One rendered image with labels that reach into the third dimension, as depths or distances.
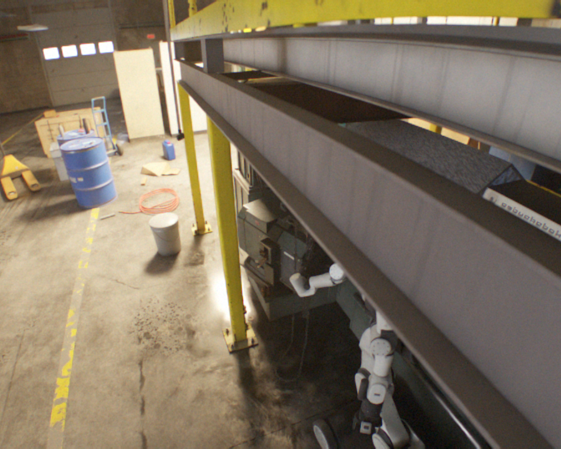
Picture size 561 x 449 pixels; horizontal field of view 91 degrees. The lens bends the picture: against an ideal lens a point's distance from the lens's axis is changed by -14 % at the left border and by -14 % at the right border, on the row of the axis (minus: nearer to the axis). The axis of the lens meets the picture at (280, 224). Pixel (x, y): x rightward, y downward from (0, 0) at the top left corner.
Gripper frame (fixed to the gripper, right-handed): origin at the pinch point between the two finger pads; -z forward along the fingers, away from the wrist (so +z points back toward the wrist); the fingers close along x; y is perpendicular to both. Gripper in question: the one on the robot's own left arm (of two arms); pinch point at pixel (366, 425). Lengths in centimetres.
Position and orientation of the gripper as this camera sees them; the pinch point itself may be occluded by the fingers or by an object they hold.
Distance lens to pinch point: 163.3
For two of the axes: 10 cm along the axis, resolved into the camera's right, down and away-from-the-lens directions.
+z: 0.5, -9.5, -3.0
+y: -2.5, 2.8, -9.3
